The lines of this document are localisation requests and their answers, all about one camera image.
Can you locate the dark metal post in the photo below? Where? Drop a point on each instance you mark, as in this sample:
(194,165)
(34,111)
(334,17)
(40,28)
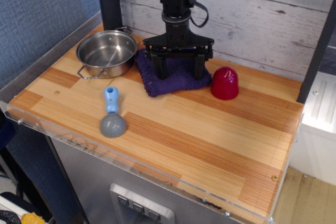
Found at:
(316,60)
(111,14)

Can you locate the clear acrylic table guard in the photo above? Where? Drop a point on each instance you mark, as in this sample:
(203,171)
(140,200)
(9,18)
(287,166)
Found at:
(232,154)

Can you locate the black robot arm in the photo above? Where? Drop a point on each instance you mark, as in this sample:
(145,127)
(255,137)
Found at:
(178,11)

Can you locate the dark purple terry cloth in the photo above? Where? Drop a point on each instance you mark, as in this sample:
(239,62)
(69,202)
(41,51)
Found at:
(180,76)

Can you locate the silver button control panel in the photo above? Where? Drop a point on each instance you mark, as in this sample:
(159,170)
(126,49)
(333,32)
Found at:
(131,207)

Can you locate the blue grey ice cream scoop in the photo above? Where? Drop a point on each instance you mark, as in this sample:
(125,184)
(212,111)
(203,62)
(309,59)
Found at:
(112,125)

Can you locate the small stainless steel pot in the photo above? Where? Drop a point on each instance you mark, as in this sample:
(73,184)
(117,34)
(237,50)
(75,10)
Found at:
(106,54)

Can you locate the left dark metal post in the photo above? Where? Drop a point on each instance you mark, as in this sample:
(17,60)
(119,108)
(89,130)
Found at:
(111,14)

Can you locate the right dark metal post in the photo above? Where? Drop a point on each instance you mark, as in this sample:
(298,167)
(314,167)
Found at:
(316,60)

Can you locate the stainless steel cabinet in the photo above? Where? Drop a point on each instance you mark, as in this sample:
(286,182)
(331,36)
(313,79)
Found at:
(91,177)

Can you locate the red plastic dome cup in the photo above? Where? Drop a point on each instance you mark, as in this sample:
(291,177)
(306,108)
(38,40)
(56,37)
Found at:
(225,84)

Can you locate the white ribbed appliance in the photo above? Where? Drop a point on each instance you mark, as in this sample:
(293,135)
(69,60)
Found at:
(313,152)

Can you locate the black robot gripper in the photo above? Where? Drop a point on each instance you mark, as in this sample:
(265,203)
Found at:
(178,42)

